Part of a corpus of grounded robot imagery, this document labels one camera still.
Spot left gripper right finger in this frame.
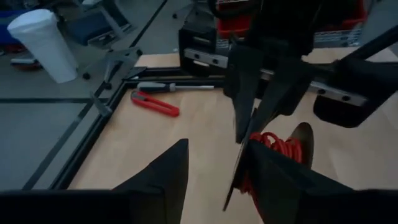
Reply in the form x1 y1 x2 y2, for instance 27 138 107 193
245 139 398 224

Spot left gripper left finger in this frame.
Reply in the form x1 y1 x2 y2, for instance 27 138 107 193
0 138 190 224

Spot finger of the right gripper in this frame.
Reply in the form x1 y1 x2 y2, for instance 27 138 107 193
251 61 314 138
223 45 266 144

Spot black cord spool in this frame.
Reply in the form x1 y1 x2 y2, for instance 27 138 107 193
222 107 315 213

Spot grey office chair blue seat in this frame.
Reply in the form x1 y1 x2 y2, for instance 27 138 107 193
57 0 146 82

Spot white foam cup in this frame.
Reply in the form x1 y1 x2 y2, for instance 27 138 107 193
6 8 78 84

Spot grey-handled screwdriver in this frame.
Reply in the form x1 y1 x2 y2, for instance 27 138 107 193
136 81 215 93

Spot red-handled pliers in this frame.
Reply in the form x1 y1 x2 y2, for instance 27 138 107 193
130 90 180 118

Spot black table frame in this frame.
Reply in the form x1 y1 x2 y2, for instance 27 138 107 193
49 65 228 191

